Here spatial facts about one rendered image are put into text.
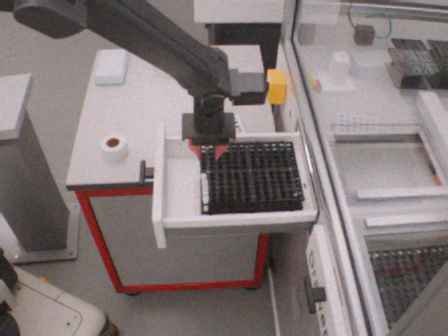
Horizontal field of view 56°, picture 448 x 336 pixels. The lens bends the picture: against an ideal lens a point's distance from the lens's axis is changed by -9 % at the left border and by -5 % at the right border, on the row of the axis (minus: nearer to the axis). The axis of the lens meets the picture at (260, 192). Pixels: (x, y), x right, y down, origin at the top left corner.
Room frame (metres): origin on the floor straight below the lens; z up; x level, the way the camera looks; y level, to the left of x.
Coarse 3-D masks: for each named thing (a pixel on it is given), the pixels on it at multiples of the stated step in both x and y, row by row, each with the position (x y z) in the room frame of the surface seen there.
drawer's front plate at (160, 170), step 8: (160, 128) 0.74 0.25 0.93; (160, 136) 0.71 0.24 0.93; (160, 144) 0.69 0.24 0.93; (160, 152) 0.66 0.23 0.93; (160, 160) 0.64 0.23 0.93; (160, 168) 0.62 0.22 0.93; (160, 176) 0.59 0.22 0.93; (160, 184) 0.57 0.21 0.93; (160, 192) 0.55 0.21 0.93; (160, 200) 0.53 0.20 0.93; (152, 208) 0.51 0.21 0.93; (160, 208) 0.51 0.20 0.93; (160, 216) 0.49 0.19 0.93; (160, 224) 0.48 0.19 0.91; (160, 232) 0.48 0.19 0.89; (160, 240) 0.48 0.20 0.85
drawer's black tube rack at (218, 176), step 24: (240, 144) 0.75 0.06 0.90; (264, 144) 0.75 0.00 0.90; (216, 168) 0.66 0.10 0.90; (240, 168) 0.67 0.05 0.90; (264, 168) 0.68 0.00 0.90; (288, 168) 0.68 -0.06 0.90; (216, 192) 0.59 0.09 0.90; (240, 192) 0.60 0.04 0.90; (264, 192) 0.61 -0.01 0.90; (288, 192) 0.64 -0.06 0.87
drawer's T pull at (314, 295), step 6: (306, 282) 0.40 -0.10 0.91; (306, 288) 0.38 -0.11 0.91; (312, 288) 0.38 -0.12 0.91; (318, 288) 0.39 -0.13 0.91; (306, 294) 0.37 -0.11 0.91; (312, 294) 0.37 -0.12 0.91; (318, 294) 0.37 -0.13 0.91; (324, 294) 0.37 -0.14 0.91; (312, 300) 0.36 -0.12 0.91; (318, 300) 0.36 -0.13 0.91; (324, 300) 0.36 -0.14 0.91; (312, 306) 0.35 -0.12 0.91; (312, 312) 0.34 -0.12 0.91
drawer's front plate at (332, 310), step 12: (312, 240) 0.50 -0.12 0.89; (324, 240) 0.48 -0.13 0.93; (324, 252) 0.46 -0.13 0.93; (312, 264) 0.47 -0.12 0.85; (324, 264) 0.43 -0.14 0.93; (312, 276) 0.45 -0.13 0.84; (324, 276) 0.41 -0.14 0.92; (324, 288) 0.39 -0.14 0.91; (336, 288) 0.38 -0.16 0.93; (336, 300) 0.36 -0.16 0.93; (324, 312) 0.35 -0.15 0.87; (336, 312) 0.33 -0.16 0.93; (336, 324) 0.31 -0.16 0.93
